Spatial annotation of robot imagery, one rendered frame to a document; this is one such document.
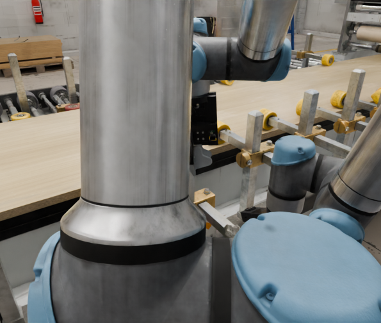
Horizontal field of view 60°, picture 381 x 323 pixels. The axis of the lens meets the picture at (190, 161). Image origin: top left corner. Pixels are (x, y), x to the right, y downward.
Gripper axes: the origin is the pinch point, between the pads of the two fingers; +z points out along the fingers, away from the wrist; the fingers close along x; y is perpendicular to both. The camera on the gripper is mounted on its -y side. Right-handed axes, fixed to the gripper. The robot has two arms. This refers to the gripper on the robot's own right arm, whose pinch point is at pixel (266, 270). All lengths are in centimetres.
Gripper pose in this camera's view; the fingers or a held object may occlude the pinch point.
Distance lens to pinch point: 86.1
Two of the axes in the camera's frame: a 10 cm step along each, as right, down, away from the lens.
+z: 0.0, 8.8, 4.8
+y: 5.4, 4.0, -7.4
